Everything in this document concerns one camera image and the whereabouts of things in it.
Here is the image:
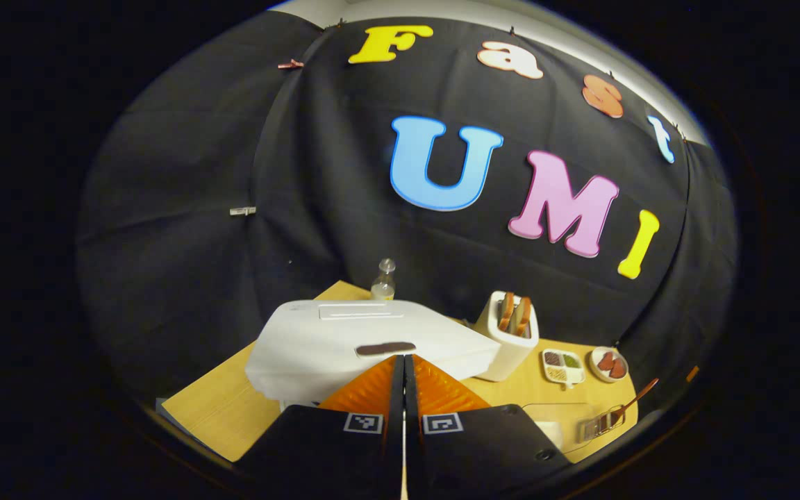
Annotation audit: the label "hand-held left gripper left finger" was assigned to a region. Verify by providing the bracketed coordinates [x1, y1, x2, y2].
[233, 354, 405, 500]

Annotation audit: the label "clear plastic box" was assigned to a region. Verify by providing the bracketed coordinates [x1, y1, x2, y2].
[522, 401, 599, 453]

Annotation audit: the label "white rice cooker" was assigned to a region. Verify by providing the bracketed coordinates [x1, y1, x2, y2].
[244, 299, 501, 410]

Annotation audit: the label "round white plate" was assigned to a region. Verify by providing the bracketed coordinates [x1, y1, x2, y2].
[589, 346, 629, 384]

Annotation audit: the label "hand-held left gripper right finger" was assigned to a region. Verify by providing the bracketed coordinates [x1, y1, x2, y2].
[405, 353, 572, 500]

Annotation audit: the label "small clear glass bottle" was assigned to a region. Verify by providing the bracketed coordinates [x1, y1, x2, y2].
[371, 258, 397, 301]

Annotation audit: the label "clear wire chopstick holder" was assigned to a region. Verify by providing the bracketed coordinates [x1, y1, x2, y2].
[576, 408, 626, 444]

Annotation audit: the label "brown wooden spoon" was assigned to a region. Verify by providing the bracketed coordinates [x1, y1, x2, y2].
[608, 378, 660, 424]

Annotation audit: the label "black backdrop cloth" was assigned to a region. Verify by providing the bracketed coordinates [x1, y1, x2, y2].
[75, 10, 740, 431]

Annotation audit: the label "white toaster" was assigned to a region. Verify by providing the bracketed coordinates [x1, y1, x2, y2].
[473, 290, 540, 383]

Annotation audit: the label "white divided dish of beans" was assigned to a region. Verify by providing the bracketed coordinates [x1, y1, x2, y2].
[542, 349, 585, 390]

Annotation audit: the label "red meat slices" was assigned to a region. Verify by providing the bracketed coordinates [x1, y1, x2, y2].
[596, 351, 627, 379]

